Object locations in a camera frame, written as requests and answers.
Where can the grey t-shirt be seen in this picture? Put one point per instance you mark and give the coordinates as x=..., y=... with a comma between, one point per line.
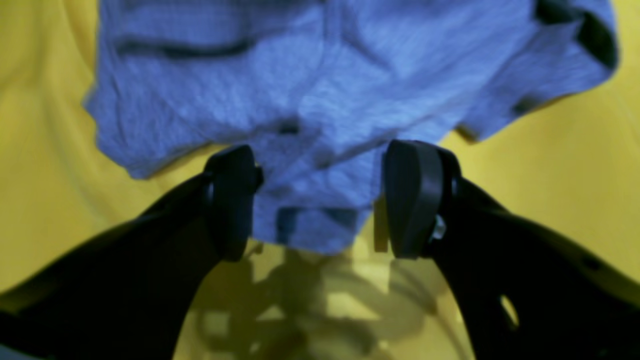
x=318, y=88

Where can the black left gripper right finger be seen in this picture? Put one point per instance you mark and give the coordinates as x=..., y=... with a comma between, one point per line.
x=524, y=291

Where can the yellow table cloth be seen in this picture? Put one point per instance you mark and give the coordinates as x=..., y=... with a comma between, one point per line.
x=573, y=166

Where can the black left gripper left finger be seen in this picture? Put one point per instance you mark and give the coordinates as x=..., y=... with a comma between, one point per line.
x=124, y=294

